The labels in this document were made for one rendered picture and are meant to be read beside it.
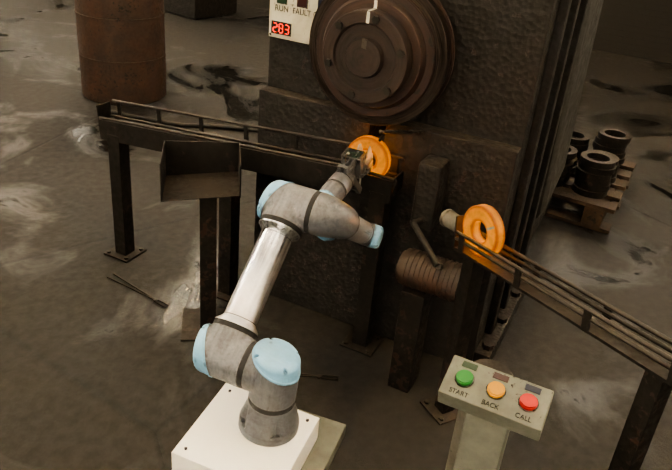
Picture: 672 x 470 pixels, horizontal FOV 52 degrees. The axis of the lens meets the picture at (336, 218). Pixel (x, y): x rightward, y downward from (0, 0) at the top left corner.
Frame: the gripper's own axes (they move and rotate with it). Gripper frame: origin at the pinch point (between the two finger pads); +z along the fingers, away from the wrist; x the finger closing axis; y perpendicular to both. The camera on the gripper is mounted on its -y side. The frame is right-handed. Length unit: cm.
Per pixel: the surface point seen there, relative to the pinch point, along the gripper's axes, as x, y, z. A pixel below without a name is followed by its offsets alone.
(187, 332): 52, -64, -52
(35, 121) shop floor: 263, -95, 65
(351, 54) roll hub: 3.7, 38.0, -4.1
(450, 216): -35.2, -3.7, -15.5
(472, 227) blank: -43.7, -1.1, -20.5
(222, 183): 44, -10, -25
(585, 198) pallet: -62, -100, 137
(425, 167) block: -22.1, 3.6, -4.3
